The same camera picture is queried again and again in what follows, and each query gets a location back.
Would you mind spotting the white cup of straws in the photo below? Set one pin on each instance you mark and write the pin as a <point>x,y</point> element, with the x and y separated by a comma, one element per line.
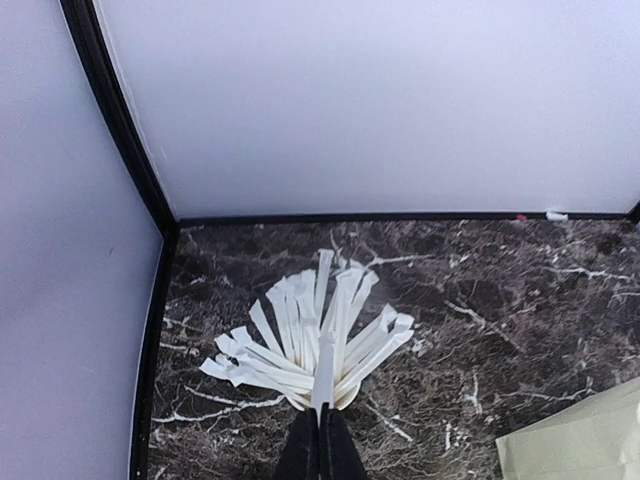
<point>307,305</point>

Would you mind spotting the white paper straw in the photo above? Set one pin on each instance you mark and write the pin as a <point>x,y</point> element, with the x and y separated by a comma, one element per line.
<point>323,387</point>

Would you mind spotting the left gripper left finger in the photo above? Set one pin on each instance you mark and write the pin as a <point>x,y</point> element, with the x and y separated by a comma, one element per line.
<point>299,458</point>

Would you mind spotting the left black frame post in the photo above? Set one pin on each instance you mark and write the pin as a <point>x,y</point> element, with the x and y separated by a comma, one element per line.
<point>88,39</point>

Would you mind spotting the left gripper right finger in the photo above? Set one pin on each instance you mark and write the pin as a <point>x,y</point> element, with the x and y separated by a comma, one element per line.
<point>338,456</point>

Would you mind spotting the beige paper bag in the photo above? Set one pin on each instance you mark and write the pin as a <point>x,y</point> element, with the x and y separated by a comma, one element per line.
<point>596,438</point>

